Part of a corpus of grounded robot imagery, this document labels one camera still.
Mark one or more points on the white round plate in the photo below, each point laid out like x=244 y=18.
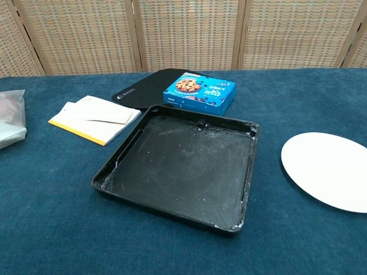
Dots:
x=327 y=170

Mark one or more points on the black square plastic tray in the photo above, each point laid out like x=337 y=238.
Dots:
x=183 y=160

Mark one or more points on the blue cookie box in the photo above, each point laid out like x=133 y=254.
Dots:
x=200 y=93

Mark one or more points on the black mouse pad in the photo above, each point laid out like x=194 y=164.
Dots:
x=146 y=90

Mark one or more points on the white notepad with yellow edge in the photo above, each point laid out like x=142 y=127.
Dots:
x=94 y=118

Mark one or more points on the woven rattan folding screen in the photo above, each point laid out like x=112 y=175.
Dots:
x=183 y=34

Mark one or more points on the blue table cloth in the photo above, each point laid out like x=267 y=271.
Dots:
x=57 y=215

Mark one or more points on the frosted plastic zip bag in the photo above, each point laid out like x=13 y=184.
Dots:
x=10 y=117

